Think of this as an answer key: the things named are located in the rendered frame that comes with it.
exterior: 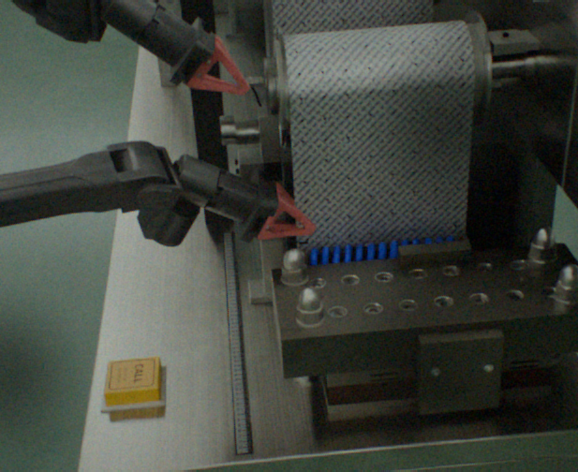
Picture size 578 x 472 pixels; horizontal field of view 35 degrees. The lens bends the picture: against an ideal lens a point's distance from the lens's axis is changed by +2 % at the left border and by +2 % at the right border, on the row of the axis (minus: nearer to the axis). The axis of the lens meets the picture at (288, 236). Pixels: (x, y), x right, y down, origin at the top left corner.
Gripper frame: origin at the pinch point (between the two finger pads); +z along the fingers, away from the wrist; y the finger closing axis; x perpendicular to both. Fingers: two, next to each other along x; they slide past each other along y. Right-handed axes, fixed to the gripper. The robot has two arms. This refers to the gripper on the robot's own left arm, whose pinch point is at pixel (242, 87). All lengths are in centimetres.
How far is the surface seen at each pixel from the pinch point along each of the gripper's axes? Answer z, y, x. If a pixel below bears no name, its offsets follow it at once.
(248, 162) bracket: 7.2, -0.3, -8.4
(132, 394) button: 7.9, 20.7, -36.4
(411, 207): 27.2, 6.7, 1.4
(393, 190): 23.5, 6.7, 2.0
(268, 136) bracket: 7.0, -0.1, -3.6
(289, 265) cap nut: 15.5, 14.9, -11.7
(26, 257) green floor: 16, -174, -148
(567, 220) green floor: 166, -170, -23
